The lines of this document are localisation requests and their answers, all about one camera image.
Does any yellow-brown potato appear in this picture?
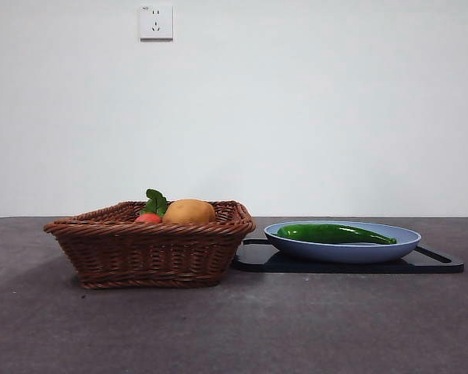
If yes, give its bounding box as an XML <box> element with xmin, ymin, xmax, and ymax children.
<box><xmin>162</xmin><ymin>198</ymin><xmax>216</xmax><ymax>225</ymax></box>

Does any orange carrot with green leaves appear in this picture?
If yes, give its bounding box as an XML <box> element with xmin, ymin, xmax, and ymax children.
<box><xmin>135</xmin><ymin>188</ymin><xmax>168</xmax><ymax>224</ymax></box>

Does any blue round plate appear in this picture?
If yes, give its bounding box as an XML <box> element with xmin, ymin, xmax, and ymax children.
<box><xmin>264</xmin><ymin>221</ymin><xmax>421</xmax><ymax>265</ymax></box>

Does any green pepper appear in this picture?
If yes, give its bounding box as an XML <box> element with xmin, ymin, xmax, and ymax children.
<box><xmin>277</xmin><ymin>223</ymin><xmax>398</xmax><ymax>245</ymax></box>

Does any black flat tray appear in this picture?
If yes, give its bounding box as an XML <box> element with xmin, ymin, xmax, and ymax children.
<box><xmin>231</xmin><ymin>238</ymin><xmax>466</xmax><ymax>274</ymax></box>

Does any white wall socket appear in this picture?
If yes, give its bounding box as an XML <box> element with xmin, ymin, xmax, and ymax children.
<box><xmin>140</xmin><ymin>3</ymin><xmax>174</xmax><ymax>41</ymax></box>

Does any brown wicker basket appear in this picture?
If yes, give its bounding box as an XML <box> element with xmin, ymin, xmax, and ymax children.
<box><xmin>43</xmin><ymin>199</ymin><xmax>257</xmax><ymax>290</ymax></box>

